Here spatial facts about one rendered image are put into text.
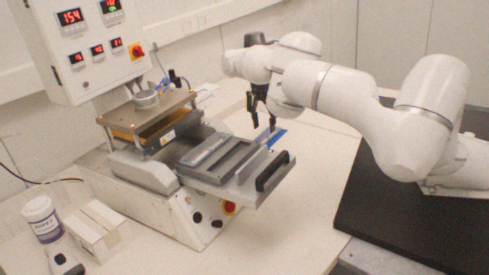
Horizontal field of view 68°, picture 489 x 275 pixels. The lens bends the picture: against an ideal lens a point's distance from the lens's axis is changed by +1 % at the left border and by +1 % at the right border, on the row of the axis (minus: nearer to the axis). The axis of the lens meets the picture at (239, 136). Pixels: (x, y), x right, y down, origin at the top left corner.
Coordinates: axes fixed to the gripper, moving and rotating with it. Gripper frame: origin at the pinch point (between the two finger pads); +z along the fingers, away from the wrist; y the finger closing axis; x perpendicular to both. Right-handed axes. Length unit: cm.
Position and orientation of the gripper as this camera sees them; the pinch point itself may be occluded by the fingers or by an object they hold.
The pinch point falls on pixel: (263, 124)
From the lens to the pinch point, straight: 150.9
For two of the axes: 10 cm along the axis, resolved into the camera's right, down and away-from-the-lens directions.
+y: 8.0, 2.1, -5.6
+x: 5.9, -4.8, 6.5
